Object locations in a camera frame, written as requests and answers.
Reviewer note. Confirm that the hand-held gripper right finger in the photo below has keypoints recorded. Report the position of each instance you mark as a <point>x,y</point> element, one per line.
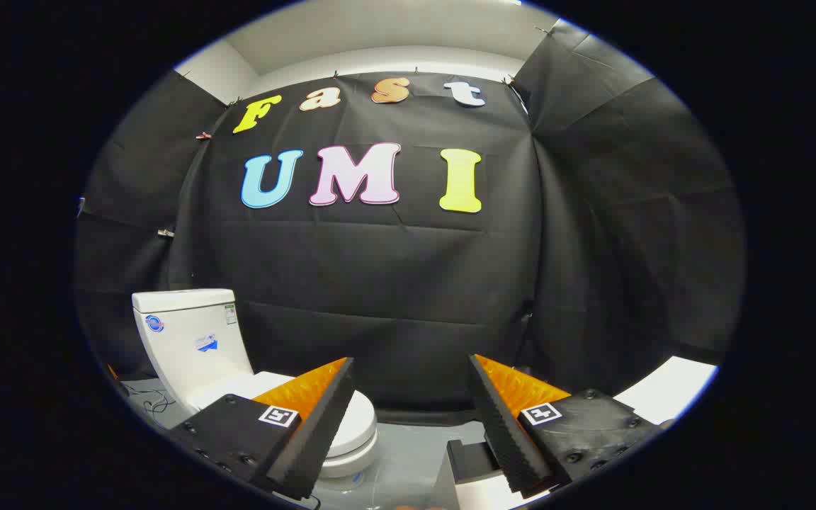
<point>507,432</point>

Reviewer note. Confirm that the white toilet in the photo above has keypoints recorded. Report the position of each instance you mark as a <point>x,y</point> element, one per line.
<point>188,340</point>

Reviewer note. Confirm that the white box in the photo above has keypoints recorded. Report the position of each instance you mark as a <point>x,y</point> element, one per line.
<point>479,494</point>

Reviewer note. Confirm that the white board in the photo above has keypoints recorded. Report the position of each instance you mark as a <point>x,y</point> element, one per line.
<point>670,389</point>

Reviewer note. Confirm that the black block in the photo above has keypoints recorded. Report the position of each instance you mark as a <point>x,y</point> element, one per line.
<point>472,457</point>

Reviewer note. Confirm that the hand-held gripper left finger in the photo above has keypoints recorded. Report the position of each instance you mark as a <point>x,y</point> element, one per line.
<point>319,425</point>

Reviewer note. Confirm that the black backdrop cloth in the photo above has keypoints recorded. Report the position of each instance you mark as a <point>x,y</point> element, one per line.
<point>380,283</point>

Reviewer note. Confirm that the white toilet lid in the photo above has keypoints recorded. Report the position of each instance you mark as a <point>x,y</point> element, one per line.
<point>358,421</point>

